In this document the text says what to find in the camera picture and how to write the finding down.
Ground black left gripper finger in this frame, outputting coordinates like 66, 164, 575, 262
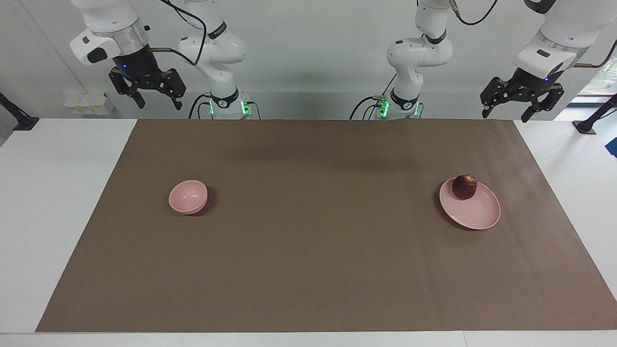
521, 85, 565, 123
481, 77, 511, 119

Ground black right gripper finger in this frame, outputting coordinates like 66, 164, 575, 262
161, 69, 187, 110
108, 67, 146, 109

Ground dark red apple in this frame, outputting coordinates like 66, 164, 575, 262
452, 174, 478, 200

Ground pink bowl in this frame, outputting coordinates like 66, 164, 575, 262
168, 180, 208, 215

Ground pink plate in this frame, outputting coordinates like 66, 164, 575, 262
439, 177, 501, 230

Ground white tissue box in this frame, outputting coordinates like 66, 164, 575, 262
64, 92, 116, 116

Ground black stand pole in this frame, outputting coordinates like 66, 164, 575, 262
0, 92, 40, 131
573, 94, 617, 135

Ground window with green foliage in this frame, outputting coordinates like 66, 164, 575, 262
580, 43, 617, 104

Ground brown table mat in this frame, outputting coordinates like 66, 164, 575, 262
35, 119, 617, 333

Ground black base power cable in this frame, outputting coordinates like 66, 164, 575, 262
188, 93, 209, 120
349, 95, 384, 120

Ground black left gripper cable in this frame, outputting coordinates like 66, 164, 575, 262
448, 0, 617, 68

